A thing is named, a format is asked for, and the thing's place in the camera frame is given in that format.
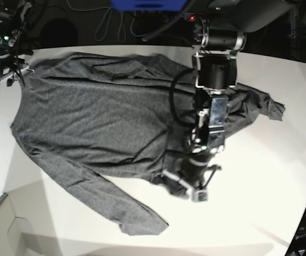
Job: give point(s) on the black power strip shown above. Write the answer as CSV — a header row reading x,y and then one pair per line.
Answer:
x,y
192,18

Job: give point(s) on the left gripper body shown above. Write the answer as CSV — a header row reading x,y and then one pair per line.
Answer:
x,y
194,171

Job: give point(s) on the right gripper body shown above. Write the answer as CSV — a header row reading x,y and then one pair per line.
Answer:
x,y
8,68

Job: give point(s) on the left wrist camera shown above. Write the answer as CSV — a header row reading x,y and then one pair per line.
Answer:
x,y
199,195

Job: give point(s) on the blue plastic bin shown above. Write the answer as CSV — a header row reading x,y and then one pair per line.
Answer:
x,y
148,5

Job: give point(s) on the grey long-sleeve t-shirt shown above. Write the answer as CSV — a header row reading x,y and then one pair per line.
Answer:
x,y
87,117

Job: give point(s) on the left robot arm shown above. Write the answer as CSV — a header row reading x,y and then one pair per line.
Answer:
x,y
222,106

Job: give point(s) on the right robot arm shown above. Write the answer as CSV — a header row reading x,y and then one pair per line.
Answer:
x,y
12,25

